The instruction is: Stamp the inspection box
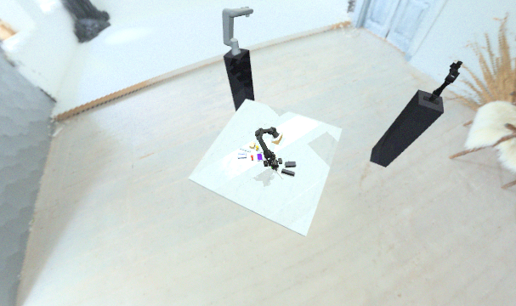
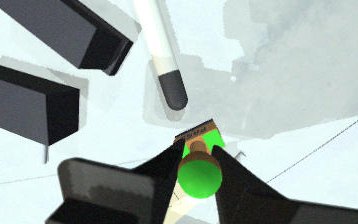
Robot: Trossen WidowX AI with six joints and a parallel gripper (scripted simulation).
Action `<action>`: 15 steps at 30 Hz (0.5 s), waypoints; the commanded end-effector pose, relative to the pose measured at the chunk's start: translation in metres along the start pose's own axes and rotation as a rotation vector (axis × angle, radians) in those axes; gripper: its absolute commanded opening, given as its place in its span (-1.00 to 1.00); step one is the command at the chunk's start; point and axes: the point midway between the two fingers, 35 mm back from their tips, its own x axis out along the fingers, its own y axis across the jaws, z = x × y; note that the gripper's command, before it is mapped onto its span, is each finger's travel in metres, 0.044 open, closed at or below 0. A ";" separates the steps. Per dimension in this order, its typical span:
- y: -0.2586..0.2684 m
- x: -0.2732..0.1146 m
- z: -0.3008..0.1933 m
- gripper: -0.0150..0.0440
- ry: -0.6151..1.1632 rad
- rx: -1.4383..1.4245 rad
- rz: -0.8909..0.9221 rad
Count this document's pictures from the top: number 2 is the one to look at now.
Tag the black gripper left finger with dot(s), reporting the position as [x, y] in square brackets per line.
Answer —
[144, 190]

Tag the green-handled rubber stamp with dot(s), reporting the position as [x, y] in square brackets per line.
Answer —
[199, 173]

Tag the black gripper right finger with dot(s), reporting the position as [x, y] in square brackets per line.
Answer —
[243, 198]

